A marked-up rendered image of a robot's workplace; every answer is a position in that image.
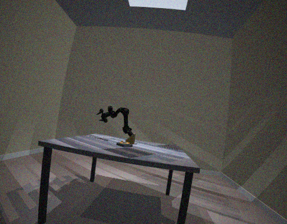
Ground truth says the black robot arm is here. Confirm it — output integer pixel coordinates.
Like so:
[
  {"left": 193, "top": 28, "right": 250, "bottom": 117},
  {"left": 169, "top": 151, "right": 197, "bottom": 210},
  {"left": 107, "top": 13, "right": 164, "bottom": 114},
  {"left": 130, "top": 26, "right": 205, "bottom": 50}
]
[{"left": 108, "top": 106, "right": 133, "bottom": 137}]

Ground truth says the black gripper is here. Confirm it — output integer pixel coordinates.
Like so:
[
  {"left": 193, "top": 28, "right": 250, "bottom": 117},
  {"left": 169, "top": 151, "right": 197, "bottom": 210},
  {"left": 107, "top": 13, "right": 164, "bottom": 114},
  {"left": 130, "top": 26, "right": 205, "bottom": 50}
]
[{"left": 96, "top": 109, "right": 110, "bottom": 123}]

